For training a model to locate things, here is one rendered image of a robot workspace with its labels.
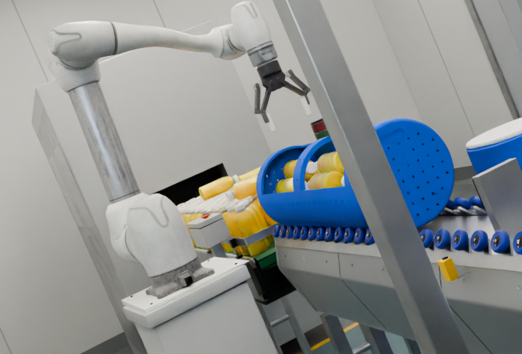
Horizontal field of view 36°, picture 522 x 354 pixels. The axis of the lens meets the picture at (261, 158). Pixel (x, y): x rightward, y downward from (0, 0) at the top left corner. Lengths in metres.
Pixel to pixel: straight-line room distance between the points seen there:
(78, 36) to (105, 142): 0.34
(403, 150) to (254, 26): 0.76
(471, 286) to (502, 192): 0.21
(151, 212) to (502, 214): 1.04
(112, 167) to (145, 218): 0.27
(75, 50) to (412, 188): 1.04
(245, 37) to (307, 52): 1.23
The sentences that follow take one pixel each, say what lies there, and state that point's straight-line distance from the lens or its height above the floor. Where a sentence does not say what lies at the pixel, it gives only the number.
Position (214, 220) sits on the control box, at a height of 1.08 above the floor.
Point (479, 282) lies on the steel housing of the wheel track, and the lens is 1.73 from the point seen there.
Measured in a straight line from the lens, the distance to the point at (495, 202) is 1.72.
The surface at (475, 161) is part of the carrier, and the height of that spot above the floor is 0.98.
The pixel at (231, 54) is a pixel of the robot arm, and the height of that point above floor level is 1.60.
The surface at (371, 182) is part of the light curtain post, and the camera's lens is 1.40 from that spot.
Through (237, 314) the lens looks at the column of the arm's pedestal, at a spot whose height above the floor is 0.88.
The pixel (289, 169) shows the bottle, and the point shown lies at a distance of 2.75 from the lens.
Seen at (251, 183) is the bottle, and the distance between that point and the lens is 3.17.
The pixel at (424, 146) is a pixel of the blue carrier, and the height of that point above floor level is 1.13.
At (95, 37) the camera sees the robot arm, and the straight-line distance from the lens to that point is 2.41.
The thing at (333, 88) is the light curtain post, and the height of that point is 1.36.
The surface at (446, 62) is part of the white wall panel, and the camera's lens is 7.59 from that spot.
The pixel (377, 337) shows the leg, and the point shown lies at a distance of 3.01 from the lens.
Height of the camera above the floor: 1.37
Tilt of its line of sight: 3 degrees down
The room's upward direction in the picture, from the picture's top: 23 degrees counter-clockwise
